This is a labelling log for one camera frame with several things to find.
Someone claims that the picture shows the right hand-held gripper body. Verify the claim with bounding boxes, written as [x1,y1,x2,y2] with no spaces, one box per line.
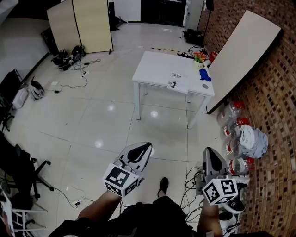
[201,171,240,206]

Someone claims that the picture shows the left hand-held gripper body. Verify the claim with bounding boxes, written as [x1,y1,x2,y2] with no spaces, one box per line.
[102,158,145,198]

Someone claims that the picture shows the magazine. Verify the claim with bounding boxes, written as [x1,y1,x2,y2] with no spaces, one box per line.
[166,68,192,94]

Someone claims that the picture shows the person's left forearm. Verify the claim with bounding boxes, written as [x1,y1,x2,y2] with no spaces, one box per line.
[77,191,123,220]

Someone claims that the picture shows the person's right forearm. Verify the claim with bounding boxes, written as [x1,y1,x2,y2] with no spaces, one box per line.
[196,199,224,237]

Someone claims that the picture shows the white black sneaker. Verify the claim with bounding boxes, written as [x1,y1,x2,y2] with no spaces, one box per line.
[223,199,246,213]

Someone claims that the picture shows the white round device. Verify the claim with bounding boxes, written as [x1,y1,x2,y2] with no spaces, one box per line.
[218,212,241,232]

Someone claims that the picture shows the person's black shoe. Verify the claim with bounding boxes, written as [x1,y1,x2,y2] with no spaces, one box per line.
[157,177,169,198]

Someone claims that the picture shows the pile of pale clothes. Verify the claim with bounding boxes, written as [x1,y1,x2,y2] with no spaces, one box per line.
[239,124,269,159]

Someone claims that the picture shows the person's clothing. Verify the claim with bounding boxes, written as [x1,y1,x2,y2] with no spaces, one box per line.
[48,196,197,237]

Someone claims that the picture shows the blue cloth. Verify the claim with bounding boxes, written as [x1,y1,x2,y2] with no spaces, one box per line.
[199,68,212,82]

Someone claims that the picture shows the black office chair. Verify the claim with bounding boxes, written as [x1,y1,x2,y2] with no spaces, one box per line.
[0,134,55,210]

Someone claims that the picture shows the potted artificial flowers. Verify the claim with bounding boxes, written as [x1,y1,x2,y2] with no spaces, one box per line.
[193,51,209,70]

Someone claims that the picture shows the white and black headset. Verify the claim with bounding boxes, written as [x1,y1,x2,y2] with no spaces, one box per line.
[27,76,45,100]

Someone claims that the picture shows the white leaning board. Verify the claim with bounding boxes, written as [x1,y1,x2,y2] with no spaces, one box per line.
[206,9,284,115]

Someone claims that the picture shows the black backpack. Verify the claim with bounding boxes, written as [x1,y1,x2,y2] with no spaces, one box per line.
[70,45,85,62]
[51,50,72,71]

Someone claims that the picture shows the white plastic box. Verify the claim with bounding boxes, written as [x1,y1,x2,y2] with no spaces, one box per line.
[12,88,29,110]

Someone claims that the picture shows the black equipment bag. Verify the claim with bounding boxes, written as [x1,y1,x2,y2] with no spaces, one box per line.
[182,28,204,46]

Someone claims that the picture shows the beige folding screen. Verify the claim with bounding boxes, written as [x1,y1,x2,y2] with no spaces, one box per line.
[46,0,114,55]

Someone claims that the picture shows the black rack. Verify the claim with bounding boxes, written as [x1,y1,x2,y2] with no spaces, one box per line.
[0,69,24,132]

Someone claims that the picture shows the dark double door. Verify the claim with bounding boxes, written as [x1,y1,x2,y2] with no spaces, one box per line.
[140,0,187,27]

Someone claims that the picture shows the black stand with panel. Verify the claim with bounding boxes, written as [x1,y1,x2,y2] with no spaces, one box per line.
[187,0,215,53]

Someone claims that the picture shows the tangle of floor cables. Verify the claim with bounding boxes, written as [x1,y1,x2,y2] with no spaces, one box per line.
[180,165,209,224]

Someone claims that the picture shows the black floor cable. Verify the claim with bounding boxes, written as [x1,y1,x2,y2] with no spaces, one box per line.
[54,75,88,94]

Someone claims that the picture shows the black adapter cable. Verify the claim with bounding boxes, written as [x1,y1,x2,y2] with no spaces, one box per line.
[74,58,102,71]

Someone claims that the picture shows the white chair frame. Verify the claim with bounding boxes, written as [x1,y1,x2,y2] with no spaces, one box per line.
[0,185,48,237]

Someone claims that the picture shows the black equipment cable tangle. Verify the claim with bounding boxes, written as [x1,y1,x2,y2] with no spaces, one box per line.
[177,47,209,58]

